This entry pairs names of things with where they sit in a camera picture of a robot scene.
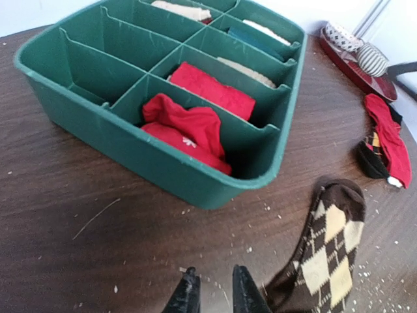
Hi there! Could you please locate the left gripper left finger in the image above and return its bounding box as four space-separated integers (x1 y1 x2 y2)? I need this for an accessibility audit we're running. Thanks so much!
162 267 201 313

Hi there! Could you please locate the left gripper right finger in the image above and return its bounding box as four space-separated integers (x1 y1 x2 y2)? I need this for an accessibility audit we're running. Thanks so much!
233 265 271 313

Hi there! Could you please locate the brown argyle sock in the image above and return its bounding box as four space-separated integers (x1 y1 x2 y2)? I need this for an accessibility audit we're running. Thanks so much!
263 179 366 312

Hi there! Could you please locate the red snowflake sock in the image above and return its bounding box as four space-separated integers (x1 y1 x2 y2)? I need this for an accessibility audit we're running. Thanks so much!
141 93 232 175

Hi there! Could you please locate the green compartment tray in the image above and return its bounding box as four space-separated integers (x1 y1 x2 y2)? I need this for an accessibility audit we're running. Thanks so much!
14 1 307 209

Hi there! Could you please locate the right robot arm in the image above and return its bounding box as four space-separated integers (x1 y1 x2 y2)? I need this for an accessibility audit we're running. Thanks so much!
387 61 417 84

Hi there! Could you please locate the black red argyle sock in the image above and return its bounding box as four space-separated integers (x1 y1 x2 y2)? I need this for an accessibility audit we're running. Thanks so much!
357 105 402 179

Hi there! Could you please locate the red sock with white cuff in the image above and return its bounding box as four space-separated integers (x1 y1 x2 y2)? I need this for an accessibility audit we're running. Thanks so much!
364 94 412 188

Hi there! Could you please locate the red cloth in tray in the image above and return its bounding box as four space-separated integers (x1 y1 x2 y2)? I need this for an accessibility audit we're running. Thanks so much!
168 62 255 121

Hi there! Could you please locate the cream cloth in tray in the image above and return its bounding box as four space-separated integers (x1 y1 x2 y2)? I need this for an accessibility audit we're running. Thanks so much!
216 57 277 89

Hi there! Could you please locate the red round plate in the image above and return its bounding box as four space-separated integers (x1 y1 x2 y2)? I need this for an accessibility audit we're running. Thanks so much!
319 27 397 102

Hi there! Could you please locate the teal cloth in tray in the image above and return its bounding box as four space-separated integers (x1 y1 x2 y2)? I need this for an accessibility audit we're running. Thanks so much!
227 27 285 62

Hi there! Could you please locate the white cloth in tray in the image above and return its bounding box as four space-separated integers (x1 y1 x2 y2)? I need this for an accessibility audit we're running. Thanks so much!
243 20 291 46

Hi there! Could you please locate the striped ceramic cup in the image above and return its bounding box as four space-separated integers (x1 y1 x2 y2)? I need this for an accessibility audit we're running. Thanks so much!
356 43 389 77

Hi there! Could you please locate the white patterned bowl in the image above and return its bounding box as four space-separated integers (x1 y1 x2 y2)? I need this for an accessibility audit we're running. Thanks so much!
324 21 364 52

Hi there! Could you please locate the beige cloth in tray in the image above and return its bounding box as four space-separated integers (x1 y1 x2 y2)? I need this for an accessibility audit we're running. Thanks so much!
151 1 212 23

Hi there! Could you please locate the right aluminium post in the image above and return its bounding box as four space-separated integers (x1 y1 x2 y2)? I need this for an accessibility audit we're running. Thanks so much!
353 0 391 37

